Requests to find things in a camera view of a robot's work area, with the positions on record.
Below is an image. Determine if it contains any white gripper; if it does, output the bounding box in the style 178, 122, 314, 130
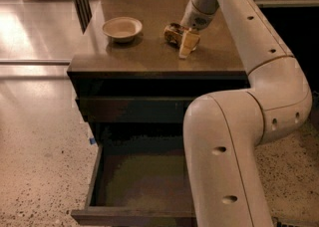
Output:
178, 1, 214, 59

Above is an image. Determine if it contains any crushed orange soda can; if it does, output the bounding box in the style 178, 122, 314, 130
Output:
163, 23, 187, 48

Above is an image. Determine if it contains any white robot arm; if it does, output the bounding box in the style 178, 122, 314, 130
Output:
179, 0, 312, 227

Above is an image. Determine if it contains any dark wooden drawer cabinet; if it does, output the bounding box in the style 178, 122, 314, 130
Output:
67, 0, 249, 145

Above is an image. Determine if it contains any closed top drawer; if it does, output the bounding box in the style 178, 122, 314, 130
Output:
76, 97, 192, 123

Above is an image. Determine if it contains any open middle drawer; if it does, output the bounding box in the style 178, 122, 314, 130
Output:
71, 136, 197, 227

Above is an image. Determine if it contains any beige paper bowl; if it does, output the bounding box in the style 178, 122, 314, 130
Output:
102, 17, 143, 43

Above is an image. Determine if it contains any blue tape piece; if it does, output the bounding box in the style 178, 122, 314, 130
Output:
89, 137, 96, 145

